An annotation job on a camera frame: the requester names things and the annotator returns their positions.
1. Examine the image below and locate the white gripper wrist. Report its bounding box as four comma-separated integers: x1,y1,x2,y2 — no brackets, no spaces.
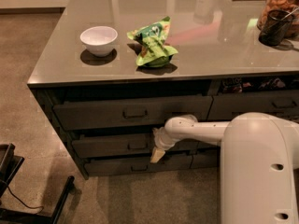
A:
150,127,176,163

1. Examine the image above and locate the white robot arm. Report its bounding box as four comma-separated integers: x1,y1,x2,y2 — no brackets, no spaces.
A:
150,112,299,224

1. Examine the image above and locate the grey counter cabinet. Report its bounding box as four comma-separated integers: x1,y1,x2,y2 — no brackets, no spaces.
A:
28,0,299,177

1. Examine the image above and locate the green crumpled snack bag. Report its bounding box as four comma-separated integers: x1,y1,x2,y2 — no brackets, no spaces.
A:
127,17,178,68

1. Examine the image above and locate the white ceramic bowl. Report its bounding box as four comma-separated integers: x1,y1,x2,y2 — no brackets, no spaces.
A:
80,26,118,57

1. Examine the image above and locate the black mesh cup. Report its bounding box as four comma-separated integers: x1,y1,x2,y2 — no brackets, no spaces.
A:
259,10,295,47

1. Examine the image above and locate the glass jar of nuts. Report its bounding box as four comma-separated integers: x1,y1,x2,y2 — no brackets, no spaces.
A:
257,0,299,29

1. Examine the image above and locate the black chair frame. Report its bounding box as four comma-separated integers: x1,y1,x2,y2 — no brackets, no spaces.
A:
0,143,76,224

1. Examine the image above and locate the black cable on floor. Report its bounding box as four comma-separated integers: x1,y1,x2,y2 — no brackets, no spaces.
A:
6,184,45,215

